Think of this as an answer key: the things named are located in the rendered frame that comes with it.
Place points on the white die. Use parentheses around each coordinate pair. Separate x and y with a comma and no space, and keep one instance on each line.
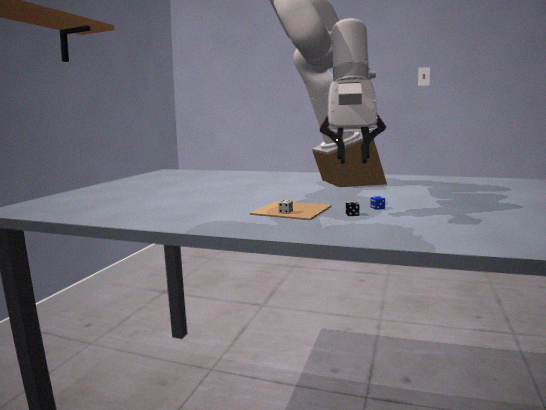
(285,206)

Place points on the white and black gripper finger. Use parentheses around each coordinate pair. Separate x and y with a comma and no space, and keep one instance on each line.
(369,137)
(337,138)

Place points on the tan flat mat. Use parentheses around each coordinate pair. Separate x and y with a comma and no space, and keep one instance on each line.
(302,211)

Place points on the blue die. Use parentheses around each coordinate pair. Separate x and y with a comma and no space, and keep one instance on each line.
(377,203)

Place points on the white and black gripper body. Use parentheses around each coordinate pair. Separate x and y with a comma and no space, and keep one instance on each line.
(355,116)

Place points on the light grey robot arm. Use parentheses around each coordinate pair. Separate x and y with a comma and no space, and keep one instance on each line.
(345,48)

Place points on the black die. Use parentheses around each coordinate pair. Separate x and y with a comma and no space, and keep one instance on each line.
(352,209)

